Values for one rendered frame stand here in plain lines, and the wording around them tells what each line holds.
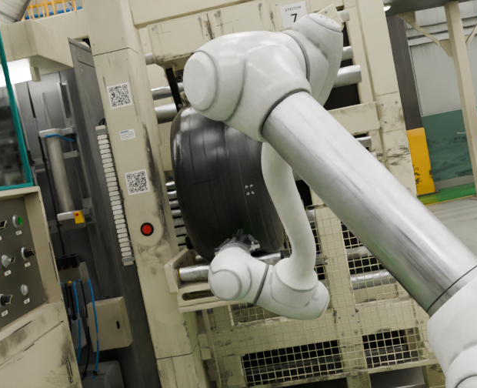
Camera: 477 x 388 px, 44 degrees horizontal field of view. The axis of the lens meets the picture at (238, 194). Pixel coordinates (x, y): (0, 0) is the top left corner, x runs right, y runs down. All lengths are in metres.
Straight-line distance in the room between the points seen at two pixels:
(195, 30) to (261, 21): 0.24
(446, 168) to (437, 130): 0.75
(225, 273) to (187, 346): 0.74
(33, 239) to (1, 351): 0.45
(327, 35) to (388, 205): 0.36
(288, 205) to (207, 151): 0.55
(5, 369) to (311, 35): 1.09
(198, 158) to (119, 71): 0.45
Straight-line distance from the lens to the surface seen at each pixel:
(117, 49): 2.02
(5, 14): 2.51
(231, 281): 1.34
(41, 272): 1.96
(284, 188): 1.23
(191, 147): 1.76
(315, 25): 1.06
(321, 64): 1.05
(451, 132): 11.82
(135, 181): 1.98
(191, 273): 1.89
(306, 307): 1.40
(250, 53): 0.93
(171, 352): 2.06
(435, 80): 11.88
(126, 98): 1.99
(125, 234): 2.02
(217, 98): 0.91
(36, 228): 1.94
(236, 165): 1.72
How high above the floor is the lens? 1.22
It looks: 3 degrees down
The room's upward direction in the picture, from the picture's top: 11 degrees counter-clockwise
